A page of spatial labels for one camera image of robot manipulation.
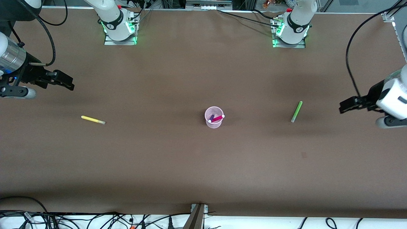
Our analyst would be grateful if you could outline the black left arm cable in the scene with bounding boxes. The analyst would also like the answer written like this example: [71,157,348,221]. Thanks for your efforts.
[346,0,406,99]

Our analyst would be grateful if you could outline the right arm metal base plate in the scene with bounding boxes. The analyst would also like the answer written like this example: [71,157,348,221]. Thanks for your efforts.
[104,13,138,45]

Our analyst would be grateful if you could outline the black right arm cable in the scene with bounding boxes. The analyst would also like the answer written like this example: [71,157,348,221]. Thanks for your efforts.
[6,0,68,67]

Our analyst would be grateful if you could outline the aluminium rail with sockets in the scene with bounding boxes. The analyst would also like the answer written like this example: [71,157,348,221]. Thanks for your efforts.
[185,0,233,10]

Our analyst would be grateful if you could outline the aluminium frame corner bracket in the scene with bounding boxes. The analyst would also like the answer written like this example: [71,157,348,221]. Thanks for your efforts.
[382,0,407,62]

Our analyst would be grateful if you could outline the short black cable loops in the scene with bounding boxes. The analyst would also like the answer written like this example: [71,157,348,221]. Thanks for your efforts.
[298,217,363,229]

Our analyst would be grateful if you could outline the aluminium post with bracket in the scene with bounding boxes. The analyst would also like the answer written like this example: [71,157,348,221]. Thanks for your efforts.
[183,204,209,229]

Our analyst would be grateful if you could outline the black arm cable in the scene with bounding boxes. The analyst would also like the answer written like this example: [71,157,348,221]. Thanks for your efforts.
[346,0,406,99]
[6,0,68,67]

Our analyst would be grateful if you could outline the tangled black cable bundle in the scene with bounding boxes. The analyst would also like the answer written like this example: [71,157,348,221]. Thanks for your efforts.
[0,210,191,229]

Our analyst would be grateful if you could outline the green pen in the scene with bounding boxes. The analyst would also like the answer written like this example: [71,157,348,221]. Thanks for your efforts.
[291,101,303,123]

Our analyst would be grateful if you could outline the black looped floor cable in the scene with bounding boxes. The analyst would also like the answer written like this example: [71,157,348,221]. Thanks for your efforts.
[0,196,49,214]

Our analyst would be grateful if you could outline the black cable across tabletop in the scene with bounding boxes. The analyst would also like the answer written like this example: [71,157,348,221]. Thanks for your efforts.
[217,9,281,28]

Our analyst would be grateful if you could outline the yellow pen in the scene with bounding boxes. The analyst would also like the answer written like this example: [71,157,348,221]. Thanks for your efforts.
[81,115,106,125]

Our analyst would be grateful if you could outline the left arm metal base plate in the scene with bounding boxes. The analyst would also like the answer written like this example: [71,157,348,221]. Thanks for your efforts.
[272,17,306,49]

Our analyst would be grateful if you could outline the pink translucent pen holder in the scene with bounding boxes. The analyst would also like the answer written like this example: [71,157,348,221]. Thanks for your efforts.
[204,107,224,129]

